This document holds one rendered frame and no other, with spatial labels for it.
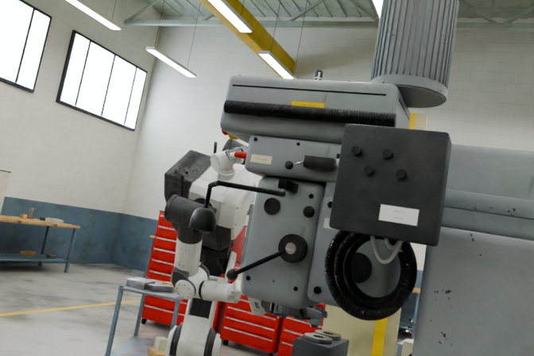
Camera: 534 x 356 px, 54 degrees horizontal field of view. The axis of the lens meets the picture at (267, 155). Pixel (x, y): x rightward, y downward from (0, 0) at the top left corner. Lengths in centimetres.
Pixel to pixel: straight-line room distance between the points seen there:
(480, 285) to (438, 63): 56
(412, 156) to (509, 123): 969
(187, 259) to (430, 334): 101
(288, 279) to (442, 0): 80
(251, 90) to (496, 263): 73
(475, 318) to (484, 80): 989
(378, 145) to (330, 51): 1061
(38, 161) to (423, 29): 1000
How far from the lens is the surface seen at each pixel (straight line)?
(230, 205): 191
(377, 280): 126
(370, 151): 103
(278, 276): 135
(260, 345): 650
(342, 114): 128
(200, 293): 198
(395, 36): 140
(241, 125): 140
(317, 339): 175
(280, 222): 135
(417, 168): 101
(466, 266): 113
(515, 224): 125
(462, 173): 127
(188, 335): 213
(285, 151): 135
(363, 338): 317
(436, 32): 140
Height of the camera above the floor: 150
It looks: 8 degrees up
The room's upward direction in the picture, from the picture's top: 10 degrees clockwise
